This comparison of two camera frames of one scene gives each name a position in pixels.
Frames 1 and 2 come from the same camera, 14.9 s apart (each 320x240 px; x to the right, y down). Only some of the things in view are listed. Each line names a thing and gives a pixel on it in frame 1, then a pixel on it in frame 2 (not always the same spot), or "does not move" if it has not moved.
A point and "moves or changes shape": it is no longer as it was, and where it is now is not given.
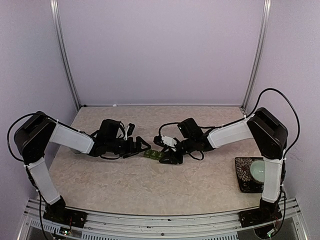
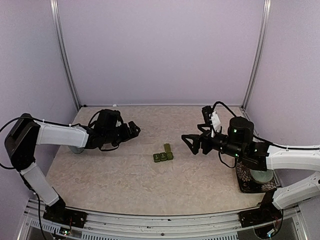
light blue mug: x=75 y=151 does not move
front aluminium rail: x=222 y=227 does not move
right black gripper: x=174 y=159 to x=206 y=138
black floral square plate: x=247 y=184 does not move
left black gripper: x=131 y=150 to x=127 y=134
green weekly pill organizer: x=154 y=154 moves or changes shape
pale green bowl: x=257 y=170 does not move
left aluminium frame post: x=55 y=14 does not move
